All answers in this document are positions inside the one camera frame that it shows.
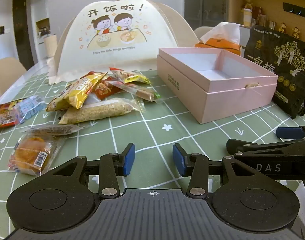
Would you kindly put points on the black printed bag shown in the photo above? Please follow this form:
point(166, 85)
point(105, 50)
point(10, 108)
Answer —
point(287, 62)

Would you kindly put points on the red cartoon snack packet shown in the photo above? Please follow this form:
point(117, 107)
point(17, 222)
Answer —
point(3, 116)

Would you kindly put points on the small monkey figurine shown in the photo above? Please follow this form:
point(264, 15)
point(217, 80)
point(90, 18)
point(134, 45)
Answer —
point(282, 27)
point(248, 3)
point(295, 31)

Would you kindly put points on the wall switch panel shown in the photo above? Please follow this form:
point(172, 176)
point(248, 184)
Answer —
point(0, 30)

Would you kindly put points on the yellow cup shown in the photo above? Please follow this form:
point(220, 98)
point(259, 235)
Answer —
point(247, 17)

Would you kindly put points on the orange tissue box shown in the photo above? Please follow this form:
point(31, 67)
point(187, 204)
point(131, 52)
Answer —
point(225, 46)

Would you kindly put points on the long clear brown snack packet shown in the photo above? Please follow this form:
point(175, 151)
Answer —
point(52, 130)

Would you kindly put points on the black speaker bar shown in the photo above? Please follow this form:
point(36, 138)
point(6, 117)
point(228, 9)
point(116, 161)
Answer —
point(297, 10)

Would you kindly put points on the blue white snack packet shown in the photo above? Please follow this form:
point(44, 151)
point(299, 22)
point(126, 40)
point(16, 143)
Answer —
point(27, 107)

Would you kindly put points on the pink cardboard box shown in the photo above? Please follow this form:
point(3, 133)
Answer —
point(217, 105)

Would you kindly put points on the yellow green snack packet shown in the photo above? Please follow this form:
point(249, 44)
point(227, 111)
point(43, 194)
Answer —
point(132, 76)

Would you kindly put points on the green checked tablecloth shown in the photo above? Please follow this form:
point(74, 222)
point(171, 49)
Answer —
point(142, 135)

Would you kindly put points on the clear grain bar packet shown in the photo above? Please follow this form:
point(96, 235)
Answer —
point(100, 111)

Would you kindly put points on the clear bread packet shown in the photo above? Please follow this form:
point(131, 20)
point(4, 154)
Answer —
point(30, 152)

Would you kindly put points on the dark door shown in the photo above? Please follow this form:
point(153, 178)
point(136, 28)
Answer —
point(22, 30)

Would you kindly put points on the clear packet of brown sticks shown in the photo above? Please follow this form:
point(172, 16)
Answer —
point(142, 92)

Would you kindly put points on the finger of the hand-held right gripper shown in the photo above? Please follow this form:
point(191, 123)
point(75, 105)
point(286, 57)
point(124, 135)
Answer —
point(245, 146)
point(290, 132)

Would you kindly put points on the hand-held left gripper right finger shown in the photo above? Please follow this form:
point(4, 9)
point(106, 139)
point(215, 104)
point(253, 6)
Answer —
point(178, 160)

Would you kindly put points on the framed picture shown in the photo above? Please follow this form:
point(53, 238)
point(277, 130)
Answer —
point(43, 28)

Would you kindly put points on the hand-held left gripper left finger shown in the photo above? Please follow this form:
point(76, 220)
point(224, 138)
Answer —
point(128, 158)

